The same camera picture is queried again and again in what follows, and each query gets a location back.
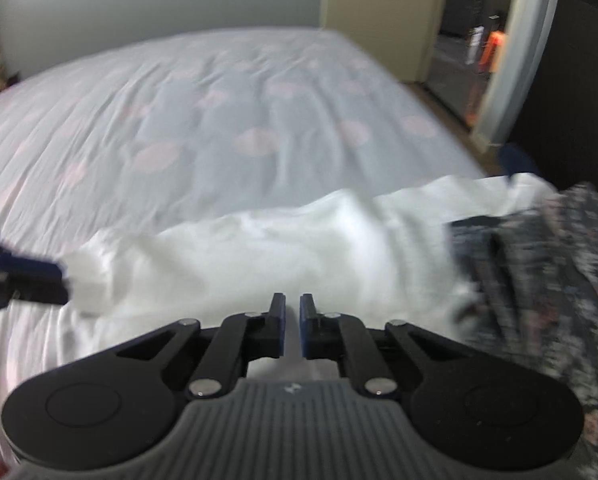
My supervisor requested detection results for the dark wardrobe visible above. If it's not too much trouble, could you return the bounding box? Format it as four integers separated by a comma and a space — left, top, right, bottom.
509, 0, 598, 201

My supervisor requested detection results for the bed with pink-dotted sheet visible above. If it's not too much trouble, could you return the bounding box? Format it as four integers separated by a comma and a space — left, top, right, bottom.
0, 25, 490, 466

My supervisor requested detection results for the white hallway item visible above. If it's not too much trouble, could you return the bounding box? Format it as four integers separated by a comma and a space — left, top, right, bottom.
469, 26, 484, 65

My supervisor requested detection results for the white door frame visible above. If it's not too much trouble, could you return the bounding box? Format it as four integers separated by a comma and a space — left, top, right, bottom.
471, 0, 566, 151

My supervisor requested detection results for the cream door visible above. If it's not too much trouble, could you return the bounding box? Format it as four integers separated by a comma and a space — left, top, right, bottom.
320, 0, 452, 85

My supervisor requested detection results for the white t-shirt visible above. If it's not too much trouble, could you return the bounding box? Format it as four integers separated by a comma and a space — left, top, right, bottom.
59, 172, 560, 386

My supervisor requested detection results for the blue object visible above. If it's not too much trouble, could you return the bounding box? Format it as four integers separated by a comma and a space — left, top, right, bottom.
496, 144, 540, 177

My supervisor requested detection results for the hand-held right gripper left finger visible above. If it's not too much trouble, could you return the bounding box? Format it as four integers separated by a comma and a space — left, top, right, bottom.
116, 292, 287, 401

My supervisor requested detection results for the orange hallway item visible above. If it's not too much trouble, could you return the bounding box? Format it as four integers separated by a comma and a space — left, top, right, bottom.
478, 30, 507, 77

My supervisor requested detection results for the dark floral cloth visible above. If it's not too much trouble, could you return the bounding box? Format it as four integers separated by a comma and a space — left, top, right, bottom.
446, 182, 598, 480

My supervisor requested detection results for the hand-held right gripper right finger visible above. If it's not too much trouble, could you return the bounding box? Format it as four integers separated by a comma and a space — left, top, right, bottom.
299, 292, 472, 400

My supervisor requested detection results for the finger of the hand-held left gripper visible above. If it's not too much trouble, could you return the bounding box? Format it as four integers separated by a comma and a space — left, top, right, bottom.
0, 252, 72, 307

